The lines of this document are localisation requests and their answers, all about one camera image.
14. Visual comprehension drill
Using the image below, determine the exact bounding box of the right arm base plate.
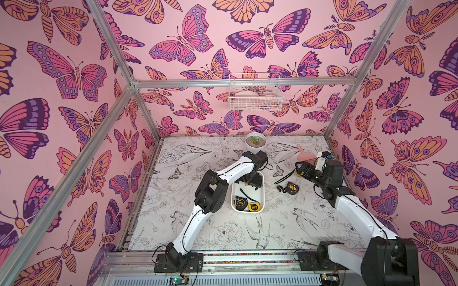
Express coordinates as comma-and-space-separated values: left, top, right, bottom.
293, 241, 347, 272

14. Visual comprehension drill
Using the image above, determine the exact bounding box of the white plant pot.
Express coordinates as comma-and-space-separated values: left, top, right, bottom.
245, 132, 267, 153

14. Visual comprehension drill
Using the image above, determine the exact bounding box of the aluminium cage frame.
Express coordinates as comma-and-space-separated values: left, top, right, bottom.
1, 1, 409, 286

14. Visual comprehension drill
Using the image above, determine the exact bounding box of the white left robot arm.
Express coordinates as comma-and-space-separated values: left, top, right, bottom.
165, 151, 268, 260

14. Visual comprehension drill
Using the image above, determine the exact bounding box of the black yellow tape measure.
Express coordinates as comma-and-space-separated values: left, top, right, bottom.
240, 188, 261, 212
234, 196, 248, 212

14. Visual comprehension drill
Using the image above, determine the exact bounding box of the yellow tape measure with clip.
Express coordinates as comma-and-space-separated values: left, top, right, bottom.
274, 170, 303, 185

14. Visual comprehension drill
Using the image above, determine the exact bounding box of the yellow tape measure blue label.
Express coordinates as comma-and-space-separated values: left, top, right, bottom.
276, 182, 299, 195

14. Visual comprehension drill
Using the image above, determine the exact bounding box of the pink hand brush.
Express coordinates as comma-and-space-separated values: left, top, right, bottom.
297, 144, 317, 166

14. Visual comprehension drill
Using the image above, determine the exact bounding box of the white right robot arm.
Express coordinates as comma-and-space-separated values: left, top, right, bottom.
295, 157, 420, 286

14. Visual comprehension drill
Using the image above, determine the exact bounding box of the white storage box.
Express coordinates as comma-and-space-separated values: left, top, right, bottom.
231, 172, 265, 214

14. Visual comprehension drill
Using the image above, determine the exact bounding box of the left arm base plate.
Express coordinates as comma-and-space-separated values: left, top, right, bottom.
154, 252, 203, 273

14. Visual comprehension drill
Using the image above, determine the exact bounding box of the white wire wall basket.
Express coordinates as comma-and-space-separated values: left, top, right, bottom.
227, 77, 284, 112

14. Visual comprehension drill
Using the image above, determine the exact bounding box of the aluminium front rail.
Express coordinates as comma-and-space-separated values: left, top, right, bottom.
96, 250, 367, 286

